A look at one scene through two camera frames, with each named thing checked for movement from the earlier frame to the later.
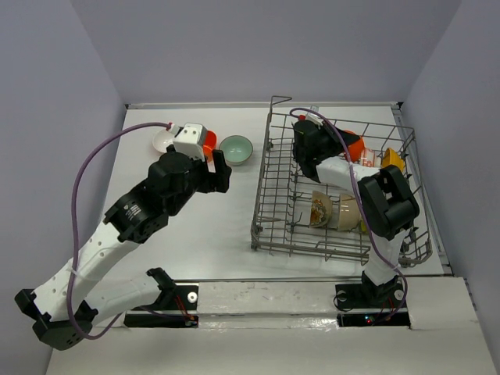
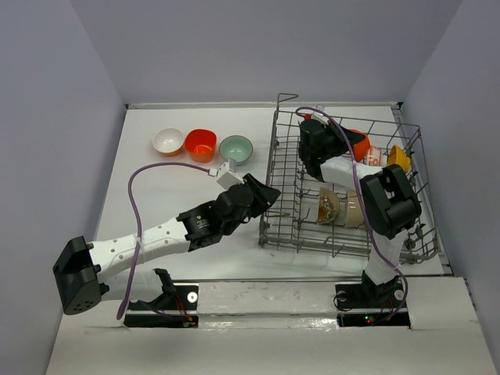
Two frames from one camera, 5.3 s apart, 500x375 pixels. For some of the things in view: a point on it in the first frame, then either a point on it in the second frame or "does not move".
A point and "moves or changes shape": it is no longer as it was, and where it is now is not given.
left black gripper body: [200, 181] to [258, 203]
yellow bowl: [391, 157] moves or changes shape
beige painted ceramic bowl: [321, 209] moves or changes shape
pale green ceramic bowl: [237, 149] does not move
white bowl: [349, 214] moves or changes shape
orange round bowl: [356, 149] moves or changes shape
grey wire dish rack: [327, 185] does not move
